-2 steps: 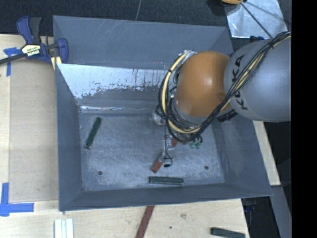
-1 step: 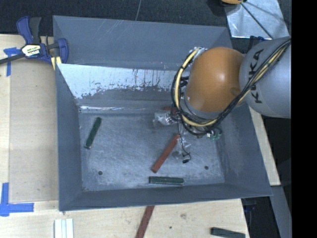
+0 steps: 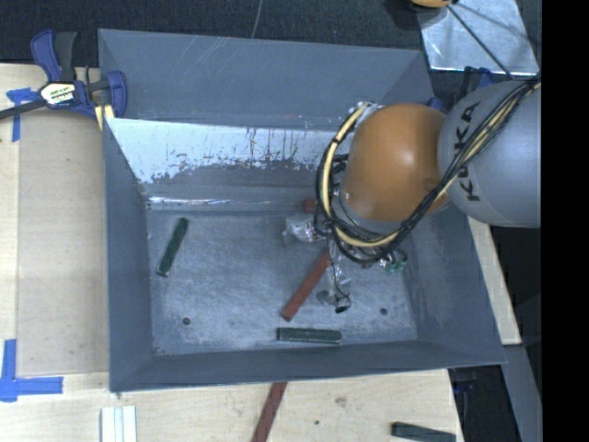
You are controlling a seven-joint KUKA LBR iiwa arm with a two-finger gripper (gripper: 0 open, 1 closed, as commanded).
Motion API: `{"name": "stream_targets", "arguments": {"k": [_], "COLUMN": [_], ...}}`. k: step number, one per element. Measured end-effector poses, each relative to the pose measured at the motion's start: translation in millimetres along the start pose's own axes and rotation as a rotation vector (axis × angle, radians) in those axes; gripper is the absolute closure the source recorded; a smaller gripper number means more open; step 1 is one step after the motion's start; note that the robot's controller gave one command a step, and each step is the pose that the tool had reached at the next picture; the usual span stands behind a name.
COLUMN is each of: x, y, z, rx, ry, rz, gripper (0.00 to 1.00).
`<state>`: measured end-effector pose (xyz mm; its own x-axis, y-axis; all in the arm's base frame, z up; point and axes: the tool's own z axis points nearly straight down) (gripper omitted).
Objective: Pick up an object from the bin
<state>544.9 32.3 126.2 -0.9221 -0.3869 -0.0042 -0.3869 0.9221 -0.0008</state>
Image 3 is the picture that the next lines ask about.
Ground grey metal bin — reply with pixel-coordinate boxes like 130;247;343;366
97;28;508;393

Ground dark green flat block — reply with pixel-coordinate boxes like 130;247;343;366
156;216;191;278
390;421;457;442
276;327;343;345

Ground pale wood flat board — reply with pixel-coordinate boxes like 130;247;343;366
16;108;111;378

